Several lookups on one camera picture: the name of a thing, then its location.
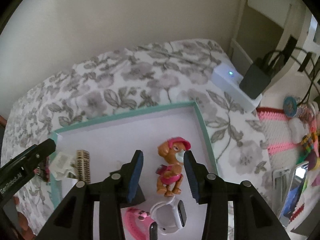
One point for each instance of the pink smart watch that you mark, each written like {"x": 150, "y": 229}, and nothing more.
{"x": 140, "y": 225}

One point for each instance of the brown pup toy figure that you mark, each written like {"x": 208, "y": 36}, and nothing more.
{"x": 170, "y": 175}

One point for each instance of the teal rimmed white tray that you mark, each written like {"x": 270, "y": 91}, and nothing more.
{"x": 92, "y": 211}

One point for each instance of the black charger block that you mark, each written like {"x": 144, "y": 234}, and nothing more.
{"x": 137, "y": 200}

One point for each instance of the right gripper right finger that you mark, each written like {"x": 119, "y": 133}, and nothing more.
{"x": 200, "y": 181}

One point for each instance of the grey floral blanket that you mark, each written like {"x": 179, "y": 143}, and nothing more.
{"x": 145, "y": 76}

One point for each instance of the white smart watch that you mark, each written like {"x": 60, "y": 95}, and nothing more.
{"x": 169, "y": 214}

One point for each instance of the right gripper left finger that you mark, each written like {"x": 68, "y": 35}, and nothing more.
{"x": 129, "y": 176}

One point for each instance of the white router box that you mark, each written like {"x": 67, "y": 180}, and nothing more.
{"x": 228, "y": 80}

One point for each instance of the black power adapter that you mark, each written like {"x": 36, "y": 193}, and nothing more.
{"x": 254, "y": 81}

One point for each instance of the person's left hand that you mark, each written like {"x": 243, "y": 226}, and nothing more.
{"x": 26, "y": 230}

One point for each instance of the pink white knitted basket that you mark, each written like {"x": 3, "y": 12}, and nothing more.
{"x": 283, "y": 136}

